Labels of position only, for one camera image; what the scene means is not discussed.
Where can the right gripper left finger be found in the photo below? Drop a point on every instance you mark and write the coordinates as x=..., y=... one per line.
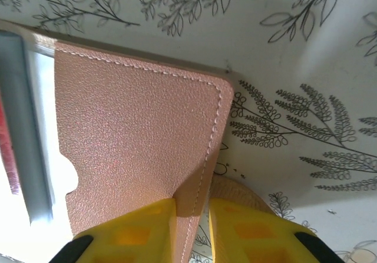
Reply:
x=126, y=239

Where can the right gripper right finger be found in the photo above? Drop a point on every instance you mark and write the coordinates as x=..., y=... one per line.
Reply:
x=253, y=239

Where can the red VIP card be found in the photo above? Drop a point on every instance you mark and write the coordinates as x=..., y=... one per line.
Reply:
x=7, y=145

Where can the floral print tablecloth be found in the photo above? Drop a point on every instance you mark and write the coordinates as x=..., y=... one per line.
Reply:
x=294, y=68

